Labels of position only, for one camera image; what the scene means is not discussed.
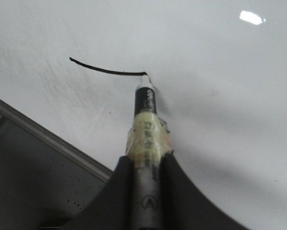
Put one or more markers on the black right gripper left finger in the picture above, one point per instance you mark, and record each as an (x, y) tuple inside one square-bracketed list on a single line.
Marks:
[(111, 207)]

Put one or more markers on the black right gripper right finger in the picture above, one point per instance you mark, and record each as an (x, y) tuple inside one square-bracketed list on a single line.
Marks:
[(185, 207)]

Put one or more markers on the white whiteboard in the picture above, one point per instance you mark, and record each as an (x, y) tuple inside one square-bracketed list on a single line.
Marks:
[(219, 68)]

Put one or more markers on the grey aluminium whiteboard frame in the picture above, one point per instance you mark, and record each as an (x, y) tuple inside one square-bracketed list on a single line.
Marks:
[(61, 146)]

